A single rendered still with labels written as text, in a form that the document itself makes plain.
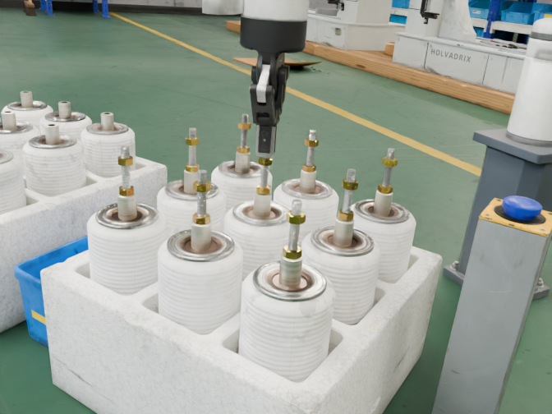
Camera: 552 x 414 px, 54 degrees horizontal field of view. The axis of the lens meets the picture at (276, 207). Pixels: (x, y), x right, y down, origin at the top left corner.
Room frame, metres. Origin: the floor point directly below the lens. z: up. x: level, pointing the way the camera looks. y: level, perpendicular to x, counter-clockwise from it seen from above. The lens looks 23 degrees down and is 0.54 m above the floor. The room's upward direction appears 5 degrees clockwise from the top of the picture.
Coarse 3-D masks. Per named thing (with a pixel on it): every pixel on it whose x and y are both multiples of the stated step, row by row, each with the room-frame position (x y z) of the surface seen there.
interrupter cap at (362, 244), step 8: (312, 232) 0.59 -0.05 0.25; (320, 232) 0.59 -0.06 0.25; (328, 232) 0.59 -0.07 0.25; (360, 232) 0.60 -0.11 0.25; (312, 240) 0.57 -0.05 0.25; (320, 240) 0.57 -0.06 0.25; (328, 240) 0.58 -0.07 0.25; (352, 240) 0.58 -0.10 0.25; (360, 240) 0.58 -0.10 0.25; (368, 240) 0.58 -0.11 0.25; (320, 248) 0.55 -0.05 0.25; (328, 248) 0.55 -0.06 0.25; (336, 248) 0.55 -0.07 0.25; (344, 248) 0.56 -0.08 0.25; (352, 248) 0.56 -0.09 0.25; (360, 248) 0.56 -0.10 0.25; (368, 248) 0.56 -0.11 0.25; (344, 256) 0.54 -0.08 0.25; (352, 256) 0.54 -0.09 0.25
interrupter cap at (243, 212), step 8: (240, 208) 0.65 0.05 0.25; (248, 208) 0.65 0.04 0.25; (272, 208) 0.66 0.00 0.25; (280, 208) 0.66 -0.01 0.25; (240, 216) 0.62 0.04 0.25; (248, 216) 0.62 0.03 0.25; (272, 216) 0.64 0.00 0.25; (280, 216) 0.63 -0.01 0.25; (256, 224) 0.60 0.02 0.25; (264, 224) 0.60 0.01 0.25; (272, 224) 0.61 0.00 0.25; (280, 224) 0.61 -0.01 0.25
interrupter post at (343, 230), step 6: (336, 222) 0.57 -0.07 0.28; (342, 222) 0.57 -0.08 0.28; (348, 222) 0.57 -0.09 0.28; (336, 228) 0.57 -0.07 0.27; (342, 228) 0.57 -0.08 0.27; (348, 228) 0.57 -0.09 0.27; (336, 234) 0.57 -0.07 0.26; (342, 234) 0.57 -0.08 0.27; (348, 234) 0.57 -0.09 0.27; (336, 240) 0.57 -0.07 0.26; (342, 240) 0.57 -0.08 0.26; (348, 240) 0.57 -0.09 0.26
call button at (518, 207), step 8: (504, 200) 0.55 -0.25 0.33; (512, 200) 0.55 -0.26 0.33; (520, 200) 0.55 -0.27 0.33; (528, 200) 0.55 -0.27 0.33; (504, 208) 0.55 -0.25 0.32; (512, 208) 0.54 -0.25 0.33; (520, 208) 0.53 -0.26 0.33; (528, 208) 0.53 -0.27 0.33; (536, 208) 0.54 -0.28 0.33; (512, 216) 0.54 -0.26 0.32; (520, 216) 0.54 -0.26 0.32; (528, 216) 0.54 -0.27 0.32
